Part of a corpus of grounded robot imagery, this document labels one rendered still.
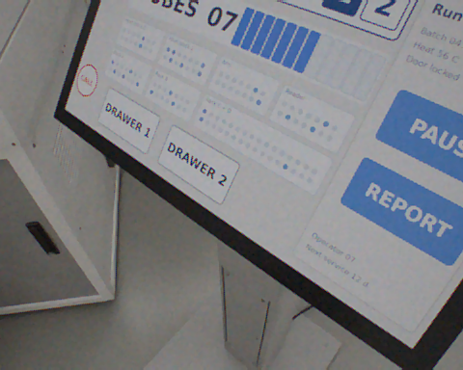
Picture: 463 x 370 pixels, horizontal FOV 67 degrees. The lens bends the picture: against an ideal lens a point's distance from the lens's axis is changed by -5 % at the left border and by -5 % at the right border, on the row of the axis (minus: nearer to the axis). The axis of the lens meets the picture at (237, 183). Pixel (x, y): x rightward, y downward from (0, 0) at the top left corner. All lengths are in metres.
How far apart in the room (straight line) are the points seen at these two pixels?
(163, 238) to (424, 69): 1.33
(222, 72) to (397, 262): 0.23
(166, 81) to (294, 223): 0.20
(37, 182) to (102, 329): 0.70
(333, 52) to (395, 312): 0.22
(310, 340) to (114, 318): 0.68
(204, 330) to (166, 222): 0.50
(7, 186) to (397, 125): 0.80
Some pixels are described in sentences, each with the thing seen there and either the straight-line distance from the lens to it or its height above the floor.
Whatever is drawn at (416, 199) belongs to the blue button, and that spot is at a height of 1.06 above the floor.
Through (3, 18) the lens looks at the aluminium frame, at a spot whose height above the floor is 0.98.
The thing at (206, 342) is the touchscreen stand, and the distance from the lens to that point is 1.29.
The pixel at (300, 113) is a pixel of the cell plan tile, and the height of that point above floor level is 1.07.
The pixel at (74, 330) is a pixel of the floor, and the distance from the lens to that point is 1.45.
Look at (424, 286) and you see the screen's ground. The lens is 0.32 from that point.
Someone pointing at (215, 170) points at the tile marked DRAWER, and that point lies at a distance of 0.36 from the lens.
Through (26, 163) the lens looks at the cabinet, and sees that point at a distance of 0.84.
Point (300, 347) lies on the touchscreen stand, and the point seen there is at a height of 0.04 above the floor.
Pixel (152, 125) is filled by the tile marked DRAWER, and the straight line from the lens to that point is 0.42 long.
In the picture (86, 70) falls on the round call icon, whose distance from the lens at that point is 0.51.
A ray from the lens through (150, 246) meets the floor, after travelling 1.52.
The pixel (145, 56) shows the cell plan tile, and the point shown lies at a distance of 0.44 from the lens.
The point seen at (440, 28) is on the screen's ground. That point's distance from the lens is 0.33.
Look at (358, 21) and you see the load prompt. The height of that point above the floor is 1.14.
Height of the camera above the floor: 1.28
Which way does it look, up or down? 49 degrees down
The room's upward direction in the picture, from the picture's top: 1 degrees clockwise
